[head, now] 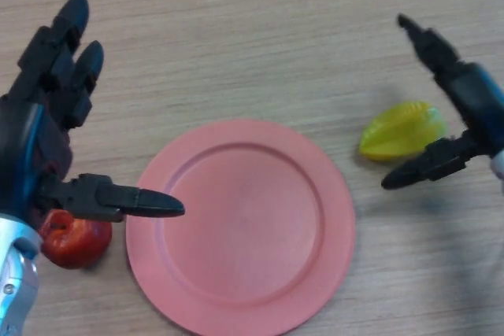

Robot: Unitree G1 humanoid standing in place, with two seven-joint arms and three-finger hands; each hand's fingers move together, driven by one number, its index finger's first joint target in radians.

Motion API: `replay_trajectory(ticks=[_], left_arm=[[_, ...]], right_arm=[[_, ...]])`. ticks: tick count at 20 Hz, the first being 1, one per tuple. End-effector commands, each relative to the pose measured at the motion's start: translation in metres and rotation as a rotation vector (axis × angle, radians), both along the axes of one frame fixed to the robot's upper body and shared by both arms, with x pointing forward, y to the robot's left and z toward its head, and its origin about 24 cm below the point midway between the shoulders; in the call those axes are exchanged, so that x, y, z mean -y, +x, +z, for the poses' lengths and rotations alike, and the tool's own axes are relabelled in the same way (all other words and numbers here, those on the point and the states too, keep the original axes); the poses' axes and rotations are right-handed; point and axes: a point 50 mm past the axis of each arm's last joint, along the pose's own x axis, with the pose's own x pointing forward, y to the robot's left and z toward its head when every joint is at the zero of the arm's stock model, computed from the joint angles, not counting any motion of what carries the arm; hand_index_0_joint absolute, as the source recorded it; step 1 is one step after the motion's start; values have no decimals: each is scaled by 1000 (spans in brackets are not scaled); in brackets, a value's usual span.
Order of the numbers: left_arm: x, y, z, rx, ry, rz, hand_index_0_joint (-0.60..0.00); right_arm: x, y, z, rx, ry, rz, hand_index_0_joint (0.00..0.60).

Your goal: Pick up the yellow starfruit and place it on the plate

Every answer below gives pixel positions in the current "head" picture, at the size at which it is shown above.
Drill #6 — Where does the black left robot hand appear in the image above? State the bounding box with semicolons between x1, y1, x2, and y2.
0;0;186;231

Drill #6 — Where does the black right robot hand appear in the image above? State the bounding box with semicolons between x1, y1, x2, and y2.
380;13;504;190

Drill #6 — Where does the yellow starfruit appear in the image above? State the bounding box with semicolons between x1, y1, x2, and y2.
358;101;449;163

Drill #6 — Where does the pink round plate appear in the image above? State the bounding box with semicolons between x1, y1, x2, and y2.
125;118;357;327

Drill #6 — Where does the red apple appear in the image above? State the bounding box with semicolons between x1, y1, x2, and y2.
38;209;113;270

